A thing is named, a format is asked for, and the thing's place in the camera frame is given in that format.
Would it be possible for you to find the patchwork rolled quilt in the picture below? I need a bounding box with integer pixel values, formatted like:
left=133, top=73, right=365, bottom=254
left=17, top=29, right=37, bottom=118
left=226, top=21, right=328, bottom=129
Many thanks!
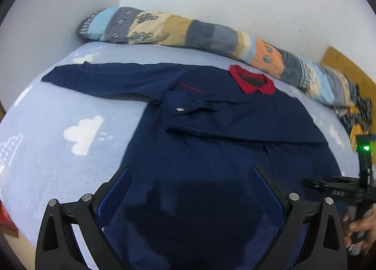
left=76, top=6, right=368, bottom=109

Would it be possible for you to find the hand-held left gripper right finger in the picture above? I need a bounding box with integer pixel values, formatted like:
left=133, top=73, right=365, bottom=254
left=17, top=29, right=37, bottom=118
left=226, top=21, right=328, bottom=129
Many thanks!
left=248, top=165, right=348, bottom=270

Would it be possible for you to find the light blue cloud bedsheet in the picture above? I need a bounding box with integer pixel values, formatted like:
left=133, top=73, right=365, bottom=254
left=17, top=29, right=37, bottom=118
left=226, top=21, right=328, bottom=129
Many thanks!
left=0, top=41, right=362, bottom=270

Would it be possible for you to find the red object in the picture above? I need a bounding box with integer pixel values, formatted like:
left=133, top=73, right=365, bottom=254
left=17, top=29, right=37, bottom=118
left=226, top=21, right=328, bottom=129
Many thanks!
left=0, top=202, right=16, bottom=230

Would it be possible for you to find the person's right hand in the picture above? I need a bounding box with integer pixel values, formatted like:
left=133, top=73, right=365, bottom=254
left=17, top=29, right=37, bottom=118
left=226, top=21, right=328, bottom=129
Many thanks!
left=342, top=202, right=376, bottom=256

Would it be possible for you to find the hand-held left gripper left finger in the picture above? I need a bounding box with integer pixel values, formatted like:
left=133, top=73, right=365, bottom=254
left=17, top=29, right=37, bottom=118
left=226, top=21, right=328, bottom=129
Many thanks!
left=35, top=166, right=133, bottom=270

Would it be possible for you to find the colourful patterned cloth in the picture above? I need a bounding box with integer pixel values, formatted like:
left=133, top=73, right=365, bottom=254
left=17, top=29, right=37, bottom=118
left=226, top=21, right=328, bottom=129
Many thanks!
left=336, top=85, right=376, bottom=153

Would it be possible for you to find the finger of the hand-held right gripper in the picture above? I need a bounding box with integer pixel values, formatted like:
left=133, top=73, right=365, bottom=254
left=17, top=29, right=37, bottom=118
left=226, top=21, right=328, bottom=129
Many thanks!
left=302, top=175, right=362, bottom=200

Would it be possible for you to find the navy jacket with red collar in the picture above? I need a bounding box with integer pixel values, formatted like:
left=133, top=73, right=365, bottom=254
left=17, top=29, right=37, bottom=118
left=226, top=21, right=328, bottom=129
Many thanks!
left=41, top=63, right=349, bottom=270

